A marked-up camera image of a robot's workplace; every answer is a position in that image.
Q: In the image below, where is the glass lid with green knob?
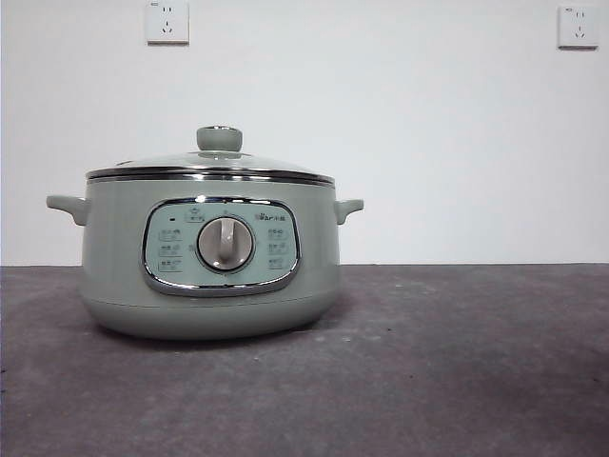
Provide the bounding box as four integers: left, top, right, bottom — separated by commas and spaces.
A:
85, 125, 336, 187

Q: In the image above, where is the pale green electric pot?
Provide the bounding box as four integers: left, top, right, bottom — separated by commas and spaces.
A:
45, 178, 365, 340

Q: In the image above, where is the white wall socket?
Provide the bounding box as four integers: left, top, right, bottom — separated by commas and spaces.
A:
146, 0, 190, 47
557, 4, 600, 50

